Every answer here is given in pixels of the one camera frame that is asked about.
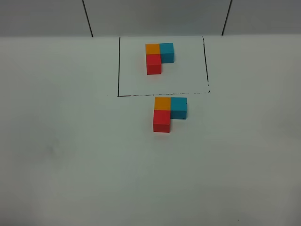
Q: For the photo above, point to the red template cube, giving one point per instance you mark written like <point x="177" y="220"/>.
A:
<point x="153" y="64"/>

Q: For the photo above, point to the orange template cube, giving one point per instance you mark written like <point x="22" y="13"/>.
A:
<point x="151" y="49"/>

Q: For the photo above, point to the blue template cube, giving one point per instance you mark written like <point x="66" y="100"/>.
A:
<point x="166" y="53"/>

